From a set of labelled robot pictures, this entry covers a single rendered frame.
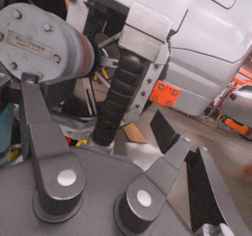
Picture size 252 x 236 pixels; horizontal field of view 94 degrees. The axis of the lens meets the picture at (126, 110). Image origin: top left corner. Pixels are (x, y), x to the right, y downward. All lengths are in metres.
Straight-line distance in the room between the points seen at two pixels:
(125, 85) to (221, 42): 0.92
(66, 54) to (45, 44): 0.04
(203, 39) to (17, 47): 0.91
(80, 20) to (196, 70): 0.76
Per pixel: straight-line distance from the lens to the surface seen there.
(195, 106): 1.02
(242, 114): 2.78
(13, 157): 1.02
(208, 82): 1.02
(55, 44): 0.26
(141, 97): 0.39
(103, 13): 0.31
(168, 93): 0.41
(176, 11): 0.21
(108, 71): 0.94
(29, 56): 0.28
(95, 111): 0.53
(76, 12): 0.42
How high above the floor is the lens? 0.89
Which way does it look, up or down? 19 degrees down
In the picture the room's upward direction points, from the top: 24 degrees clockwise
